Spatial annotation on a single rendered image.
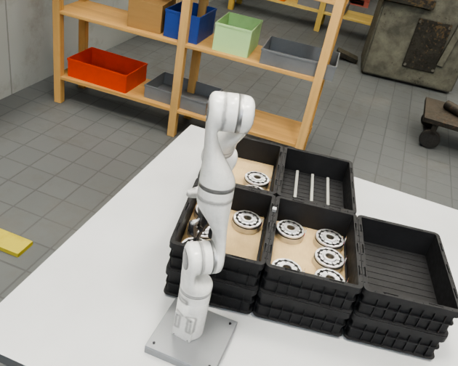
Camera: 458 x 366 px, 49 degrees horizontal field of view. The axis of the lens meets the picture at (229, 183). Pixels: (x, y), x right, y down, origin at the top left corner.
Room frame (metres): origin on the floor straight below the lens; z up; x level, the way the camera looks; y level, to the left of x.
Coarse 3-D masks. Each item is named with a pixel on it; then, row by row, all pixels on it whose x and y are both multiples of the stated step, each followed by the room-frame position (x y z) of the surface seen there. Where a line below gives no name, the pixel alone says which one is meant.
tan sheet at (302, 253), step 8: (312, 232) 1.51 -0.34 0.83; (304, 240) 1.45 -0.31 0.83; (312, 240) 1.46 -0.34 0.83; (280, 248) 1.38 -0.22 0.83; (288, 248) 1.39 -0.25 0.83; (296, 248) 1.40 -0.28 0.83; (304, 248) 1.41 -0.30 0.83; (312, 248) 1.42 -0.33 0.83; (272, 256) 1.33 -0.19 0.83; (280, 256) 1.34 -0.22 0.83; (288, 256) 1.35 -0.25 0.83; (296, 256) 1.35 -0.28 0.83; (304, 256) 1.36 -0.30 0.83; (312, 256) 1.37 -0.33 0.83; (304, 264) 1.32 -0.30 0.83; (312, 264) 1.33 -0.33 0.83; (344, 264) 1.36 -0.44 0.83; (312, 272) 1.29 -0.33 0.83; (344, 272) 1.32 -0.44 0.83
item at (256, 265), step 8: (256, 192) 1.55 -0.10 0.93; (264, 192) 1.56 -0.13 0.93; (272, 200) 1.51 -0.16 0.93; (184, 208) 1.36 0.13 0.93; (272, 208) 1.46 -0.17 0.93; (184, 216) 1.32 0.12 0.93; (272, 216) 1.42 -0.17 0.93; (176, 224) 1.27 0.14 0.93; (176, 232) 1.23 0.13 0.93; (176, 248) 1.18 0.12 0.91; (264, 248) 1.24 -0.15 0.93; (232, 256) 1.17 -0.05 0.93; (264, 256) 1.20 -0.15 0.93; (240, 264) 1.16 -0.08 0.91; (248, 264) 1.16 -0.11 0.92; (256, 264) 1.16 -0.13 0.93; (264, 264) 1.17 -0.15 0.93
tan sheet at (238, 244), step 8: (192, 216) 1.46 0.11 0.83; (232, 216) 1.51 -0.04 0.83; (232, 232) 1.41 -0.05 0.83; (232, 240) 1.37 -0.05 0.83; (240, 240) 1.38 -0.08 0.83; (248, 240) 1.39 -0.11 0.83; (256, 240) 1.40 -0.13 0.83; (232, 248) 1.33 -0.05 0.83; (240, 248) 1.34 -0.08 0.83; (248, 248) 1.35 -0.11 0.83; (256, 248) 1.35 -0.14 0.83; (240, 256) 1.30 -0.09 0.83; (248, 256) 1.30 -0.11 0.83; (256, 256) 1.31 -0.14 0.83
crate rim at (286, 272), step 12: (276, 204) 1.50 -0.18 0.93; (312, 204) 1.54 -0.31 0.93; (276, 216) 1.42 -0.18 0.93; (360, 252) 1.32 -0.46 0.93; (360, 264) 1.26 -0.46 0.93; (288, 276) 1.16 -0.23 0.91; (300, 276) 1.15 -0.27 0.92; (312, 276) 1.16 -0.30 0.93; (360, 276) 1.20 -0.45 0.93; (336, 288) 1.15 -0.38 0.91; (348, 288) 1.15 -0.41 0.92; (360, 288) 1.15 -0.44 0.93
